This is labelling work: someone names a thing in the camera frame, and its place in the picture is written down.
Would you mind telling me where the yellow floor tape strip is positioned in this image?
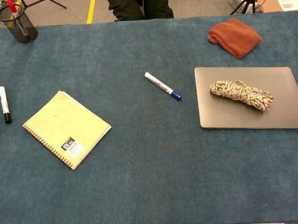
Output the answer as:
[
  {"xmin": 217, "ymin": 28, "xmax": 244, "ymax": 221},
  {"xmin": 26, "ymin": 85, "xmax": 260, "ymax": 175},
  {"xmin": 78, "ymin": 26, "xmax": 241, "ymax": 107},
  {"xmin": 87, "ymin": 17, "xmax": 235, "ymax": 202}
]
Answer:
[{"xmin": 85, "ymin": 0, "xmax": 97, "ymax": 25}]

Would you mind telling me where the red capped marker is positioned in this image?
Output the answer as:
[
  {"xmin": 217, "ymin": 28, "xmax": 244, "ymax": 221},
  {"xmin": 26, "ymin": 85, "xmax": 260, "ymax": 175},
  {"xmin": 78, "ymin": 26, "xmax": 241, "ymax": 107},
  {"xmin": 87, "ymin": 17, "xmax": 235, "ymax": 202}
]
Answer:
[{"xmin": 7, "ymin": 0, "xmax": 28, "ymax": 38}]

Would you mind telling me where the orange folded towel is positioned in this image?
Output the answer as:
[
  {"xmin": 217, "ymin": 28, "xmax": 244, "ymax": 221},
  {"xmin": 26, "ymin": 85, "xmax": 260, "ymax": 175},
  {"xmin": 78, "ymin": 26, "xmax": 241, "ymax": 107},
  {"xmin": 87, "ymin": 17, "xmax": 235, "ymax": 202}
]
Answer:
[{"xmin": 206, "ymin": 16, "xmax": 264, "ymax": 61}]

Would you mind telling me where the black mesh pen holder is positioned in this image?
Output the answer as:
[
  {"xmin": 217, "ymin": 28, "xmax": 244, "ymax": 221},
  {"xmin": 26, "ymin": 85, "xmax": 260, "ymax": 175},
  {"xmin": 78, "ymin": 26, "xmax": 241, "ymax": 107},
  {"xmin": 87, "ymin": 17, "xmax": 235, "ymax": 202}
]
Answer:
[{"xmin": 0, "ymin": 2, "xmax": 39, "ymax": 46}]

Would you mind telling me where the black tripod leg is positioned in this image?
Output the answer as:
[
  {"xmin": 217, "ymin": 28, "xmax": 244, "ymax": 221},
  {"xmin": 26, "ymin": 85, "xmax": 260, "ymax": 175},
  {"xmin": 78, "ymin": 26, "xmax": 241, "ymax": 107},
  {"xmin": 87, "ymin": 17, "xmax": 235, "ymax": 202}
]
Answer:
[{"xmin": 20, "ymin": 0, "xmax": 68, "ymax": 12}]

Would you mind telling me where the yellow spiral notebook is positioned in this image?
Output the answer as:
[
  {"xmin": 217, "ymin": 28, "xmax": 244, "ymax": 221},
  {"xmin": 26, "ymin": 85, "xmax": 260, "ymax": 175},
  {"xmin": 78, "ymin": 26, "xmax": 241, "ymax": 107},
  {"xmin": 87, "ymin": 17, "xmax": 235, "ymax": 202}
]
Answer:
[{"xmin": 20, "ymin": 88, "xmax": 114, "ymax": 173}]

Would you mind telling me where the black camera tripod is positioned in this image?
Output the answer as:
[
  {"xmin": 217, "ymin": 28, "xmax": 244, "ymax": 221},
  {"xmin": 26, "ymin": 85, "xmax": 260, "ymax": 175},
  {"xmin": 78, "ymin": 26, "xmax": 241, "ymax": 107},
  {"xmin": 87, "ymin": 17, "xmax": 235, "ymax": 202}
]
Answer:
[{"xmin": 229, "ymin": 0, "xmax": 262, "ymax": 16}]

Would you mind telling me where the blue-capped white marker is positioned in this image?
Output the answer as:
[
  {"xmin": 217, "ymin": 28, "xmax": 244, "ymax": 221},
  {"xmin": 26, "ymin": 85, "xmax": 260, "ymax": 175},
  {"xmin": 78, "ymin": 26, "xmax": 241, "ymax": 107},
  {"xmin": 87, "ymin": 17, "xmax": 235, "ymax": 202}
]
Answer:
[{"xmin": 143, "ymin": 70, "xmax": 183, "ymax": 103}]

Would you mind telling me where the black-capped white marker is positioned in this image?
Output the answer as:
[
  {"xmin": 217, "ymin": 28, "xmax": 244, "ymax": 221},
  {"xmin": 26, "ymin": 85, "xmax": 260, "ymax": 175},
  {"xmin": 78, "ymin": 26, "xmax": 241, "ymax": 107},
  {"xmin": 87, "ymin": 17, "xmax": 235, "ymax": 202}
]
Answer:
[{"xmin": 0, "ymin": 85, "xmax": 12, "ymax": 125}]

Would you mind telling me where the brown cardboard box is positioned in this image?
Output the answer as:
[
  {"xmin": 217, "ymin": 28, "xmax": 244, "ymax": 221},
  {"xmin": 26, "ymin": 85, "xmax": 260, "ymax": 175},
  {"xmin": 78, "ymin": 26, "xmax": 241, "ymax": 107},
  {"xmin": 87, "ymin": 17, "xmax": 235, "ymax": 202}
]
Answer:
[{"xmin": 257, "ymin": 0, "xmax": 284, "ymax": 14}]

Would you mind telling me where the white carton box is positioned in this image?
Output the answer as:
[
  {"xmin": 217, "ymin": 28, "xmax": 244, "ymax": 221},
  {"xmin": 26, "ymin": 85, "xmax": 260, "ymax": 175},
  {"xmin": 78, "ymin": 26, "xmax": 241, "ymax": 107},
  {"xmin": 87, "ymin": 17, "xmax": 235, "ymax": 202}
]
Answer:
[{"xmin": 277, "ymin": 0, "xmax": 298, "ymax": 13}]

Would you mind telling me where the person in black trousers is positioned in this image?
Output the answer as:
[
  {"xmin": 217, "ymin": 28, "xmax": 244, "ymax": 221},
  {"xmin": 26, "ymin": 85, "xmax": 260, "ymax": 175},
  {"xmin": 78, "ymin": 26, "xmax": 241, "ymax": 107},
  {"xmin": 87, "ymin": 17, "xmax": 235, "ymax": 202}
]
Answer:
[{"xmin": 105, "ymin": 0, "xmax": 175, "ymax": 23}]

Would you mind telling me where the grey metal tray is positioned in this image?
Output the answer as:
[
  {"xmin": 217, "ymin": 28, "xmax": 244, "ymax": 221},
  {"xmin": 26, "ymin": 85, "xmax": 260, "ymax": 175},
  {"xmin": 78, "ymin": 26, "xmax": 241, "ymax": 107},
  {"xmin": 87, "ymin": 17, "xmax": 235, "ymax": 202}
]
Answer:
[{"xmin": 194, "ymin": 62, "xmax": 298, "ymax": 135}]

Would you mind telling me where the beige braided rope bundle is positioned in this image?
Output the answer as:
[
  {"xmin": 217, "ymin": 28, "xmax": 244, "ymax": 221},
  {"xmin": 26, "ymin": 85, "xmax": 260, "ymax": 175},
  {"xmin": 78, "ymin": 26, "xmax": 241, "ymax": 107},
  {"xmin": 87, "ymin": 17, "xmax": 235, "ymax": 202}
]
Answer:
[{"xmin": 208, "ymin": 77, "xmax": 276, "ymax": 115}]

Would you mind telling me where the blue felt table cloth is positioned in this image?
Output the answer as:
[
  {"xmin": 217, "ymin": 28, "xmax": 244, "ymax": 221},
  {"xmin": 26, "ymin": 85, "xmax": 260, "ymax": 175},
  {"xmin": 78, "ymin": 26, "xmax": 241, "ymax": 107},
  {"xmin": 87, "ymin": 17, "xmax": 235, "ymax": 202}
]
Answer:
[{"xmin": 0, "ymin": 11, "xmax": 298, "ymax": 224}]

